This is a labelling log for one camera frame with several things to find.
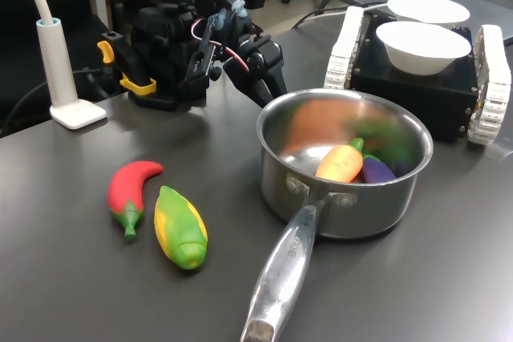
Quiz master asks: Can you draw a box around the orange toy carrot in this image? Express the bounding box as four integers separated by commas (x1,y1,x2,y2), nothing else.
315,137,366,183

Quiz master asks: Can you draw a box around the pale grey putty lump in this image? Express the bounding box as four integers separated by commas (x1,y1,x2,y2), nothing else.
231,0,250,19

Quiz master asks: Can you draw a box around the black clamp with yellow grips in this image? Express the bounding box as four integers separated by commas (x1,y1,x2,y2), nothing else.
97,31,157,97

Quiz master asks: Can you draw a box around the black vehicle with white tracks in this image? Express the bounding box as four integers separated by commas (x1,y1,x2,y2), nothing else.
323,6,513,146

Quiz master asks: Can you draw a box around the purple toy aubergine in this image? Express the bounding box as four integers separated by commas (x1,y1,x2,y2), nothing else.
362,154,398,184

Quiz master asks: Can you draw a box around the deep white bowl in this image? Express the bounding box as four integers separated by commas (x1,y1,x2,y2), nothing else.
375,21,472,76

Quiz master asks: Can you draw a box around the shallow white bowl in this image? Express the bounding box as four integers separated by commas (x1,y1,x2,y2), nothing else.
386,0,471,25

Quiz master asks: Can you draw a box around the yellow green toy corn cob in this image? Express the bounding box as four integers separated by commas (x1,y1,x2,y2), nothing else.
154,185,208,271

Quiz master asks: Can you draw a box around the red toy chilli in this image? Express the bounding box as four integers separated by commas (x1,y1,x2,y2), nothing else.
107,161,164,241

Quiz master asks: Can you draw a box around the red white black servo wire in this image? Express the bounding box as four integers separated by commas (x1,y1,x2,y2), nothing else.
191,17,209,42
218,43,250,74

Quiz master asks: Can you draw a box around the thin cable behind vehicle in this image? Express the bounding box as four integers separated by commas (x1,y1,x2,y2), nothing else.
291,2,389,30

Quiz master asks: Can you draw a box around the black cable at table edge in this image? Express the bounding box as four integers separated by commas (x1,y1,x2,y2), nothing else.
3,69,109,127

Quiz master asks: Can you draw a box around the steel pan with long handle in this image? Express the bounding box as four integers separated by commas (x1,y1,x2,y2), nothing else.
240,88,434,342

